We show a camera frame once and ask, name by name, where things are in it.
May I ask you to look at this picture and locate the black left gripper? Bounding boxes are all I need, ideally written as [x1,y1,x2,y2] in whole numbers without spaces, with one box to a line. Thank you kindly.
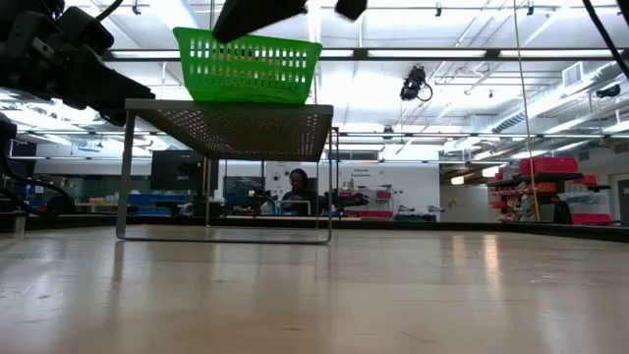
[0,0,156,127]

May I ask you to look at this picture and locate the yellow hanging cord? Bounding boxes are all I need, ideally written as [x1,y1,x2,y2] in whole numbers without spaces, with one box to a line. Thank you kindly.
[512,0,542,222]

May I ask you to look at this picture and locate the grey perforated metal shelf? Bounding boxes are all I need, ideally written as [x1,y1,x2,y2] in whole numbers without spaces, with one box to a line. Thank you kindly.
[115,98,335,246]

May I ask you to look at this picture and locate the dark shelf with red bins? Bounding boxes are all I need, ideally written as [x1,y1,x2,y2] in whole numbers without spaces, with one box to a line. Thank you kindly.
[486,156,613,227]

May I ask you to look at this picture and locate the blue background crate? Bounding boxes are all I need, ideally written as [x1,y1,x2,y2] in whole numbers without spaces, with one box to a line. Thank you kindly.
[127,193,191,216]

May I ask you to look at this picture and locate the green plastic slotted basket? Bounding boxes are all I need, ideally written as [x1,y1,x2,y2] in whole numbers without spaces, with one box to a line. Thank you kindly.
[172,27,324,105]

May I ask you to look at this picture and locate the dark background monitor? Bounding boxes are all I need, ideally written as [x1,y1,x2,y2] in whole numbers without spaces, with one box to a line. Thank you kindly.
[149,149,221,193]

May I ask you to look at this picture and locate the overhead light bar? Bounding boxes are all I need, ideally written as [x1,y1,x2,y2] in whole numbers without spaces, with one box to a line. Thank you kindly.
[102,47,625,61]

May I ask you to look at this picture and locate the red background bins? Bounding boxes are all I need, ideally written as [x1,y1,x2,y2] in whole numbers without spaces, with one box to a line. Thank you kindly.
[342,189,394,219]

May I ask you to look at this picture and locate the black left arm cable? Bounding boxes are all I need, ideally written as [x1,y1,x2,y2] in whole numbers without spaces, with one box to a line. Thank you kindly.
[95,0,124,22]

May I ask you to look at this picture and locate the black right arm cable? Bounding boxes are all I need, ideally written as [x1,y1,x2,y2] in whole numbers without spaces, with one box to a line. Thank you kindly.
[582,0,629,81]

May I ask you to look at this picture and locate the thin black metal stand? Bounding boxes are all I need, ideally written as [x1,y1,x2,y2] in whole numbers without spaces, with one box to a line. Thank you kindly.
[329,126,341,217]

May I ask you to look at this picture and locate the person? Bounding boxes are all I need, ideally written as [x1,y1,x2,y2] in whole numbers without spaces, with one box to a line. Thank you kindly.
[278,167,323,217]

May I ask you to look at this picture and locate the black ceiling camera with cable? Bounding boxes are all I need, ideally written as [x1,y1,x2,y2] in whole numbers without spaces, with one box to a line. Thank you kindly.
[400,66,433,103]

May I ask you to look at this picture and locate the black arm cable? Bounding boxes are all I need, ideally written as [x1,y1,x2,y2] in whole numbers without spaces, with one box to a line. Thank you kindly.
[582,0,629,81]
[95,0,124,22]

